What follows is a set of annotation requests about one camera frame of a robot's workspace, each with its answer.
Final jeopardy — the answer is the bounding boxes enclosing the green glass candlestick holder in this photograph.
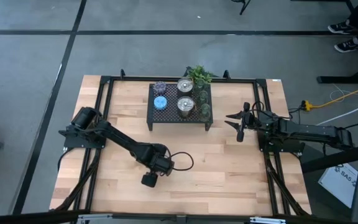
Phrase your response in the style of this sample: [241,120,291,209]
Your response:
[194,77,208,93]
[198,103,213,123]
[198,89,210,103]

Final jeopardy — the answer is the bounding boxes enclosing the green plant in white pot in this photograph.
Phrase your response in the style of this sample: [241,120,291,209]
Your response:
[186,64,214,84]

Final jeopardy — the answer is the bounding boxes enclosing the silver metal bracket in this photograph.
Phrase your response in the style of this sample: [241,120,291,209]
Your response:
[249,216,287,224]
[76,213,114,224]

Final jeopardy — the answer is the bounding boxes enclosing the black aluminium table frame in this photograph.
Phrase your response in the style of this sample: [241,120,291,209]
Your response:
[50,68,312,218]

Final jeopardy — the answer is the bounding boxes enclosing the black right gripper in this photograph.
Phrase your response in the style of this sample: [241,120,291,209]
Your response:
[224,101,265,143]

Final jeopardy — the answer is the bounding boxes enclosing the yellow extension cable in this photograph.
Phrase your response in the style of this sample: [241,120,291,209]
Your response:
[301,80,358,112]

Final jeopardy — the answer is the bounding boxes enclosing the white floor cable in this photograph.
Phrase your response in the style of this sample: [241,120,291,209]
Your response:
[317,96,358,126]

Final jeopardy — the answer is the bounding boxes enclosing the white printed paper sheet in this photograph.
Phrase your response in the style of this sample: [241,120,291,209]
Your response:
[318,162,358,208]

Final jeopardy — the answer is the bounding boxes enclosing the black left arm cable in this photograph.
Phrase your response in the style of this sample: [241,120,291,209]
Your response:
[166,151,195,172]

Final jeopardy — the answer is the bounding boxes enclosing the purple patterned candle tin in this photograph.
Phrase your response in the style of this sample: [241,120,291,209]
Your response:
[153,80,167,96]

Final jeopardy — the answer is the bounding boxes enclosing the black desk edge bar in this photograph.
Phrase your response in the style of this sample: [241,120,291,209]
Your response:
[301,141,358,174]

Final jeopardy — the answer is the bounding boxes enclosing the black perforated metal shelf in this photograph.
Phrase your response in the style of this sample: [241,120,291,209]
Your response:
[146,83,214,133]

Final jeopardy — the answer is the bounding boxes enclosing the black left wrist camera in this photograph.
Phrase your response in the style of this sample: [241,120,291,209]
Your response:
[140,172,159,189]

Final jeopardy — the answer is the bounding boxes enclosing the blue patterned candle tin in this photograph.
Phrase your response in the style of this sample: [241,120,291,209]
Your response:
[153,95,168,111]

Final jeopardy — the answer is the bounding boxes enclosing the person's shoe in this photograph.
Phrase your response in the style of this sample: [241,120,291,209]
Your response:
[334,39,358,54]
[327,21,354,35]

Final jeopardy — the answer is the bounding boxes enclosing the silver ribbed candle jar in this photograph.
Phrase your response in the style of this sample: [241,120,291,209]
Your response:
[177,95,196,119]
[177,77,195,97]

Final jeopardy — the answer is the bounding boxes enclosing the black desk frame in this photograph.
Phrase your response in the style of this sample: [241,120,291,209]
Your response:
[290,0,358,84]

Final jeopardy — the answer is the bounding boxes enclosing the black overhead beam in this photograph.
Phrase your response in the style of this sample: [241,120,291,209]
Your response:
[0,210,358,224]

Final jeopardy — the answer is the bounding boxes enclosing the black tripod leg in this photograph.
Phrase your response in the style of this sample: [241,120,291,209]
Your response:
[230,0,252,16]

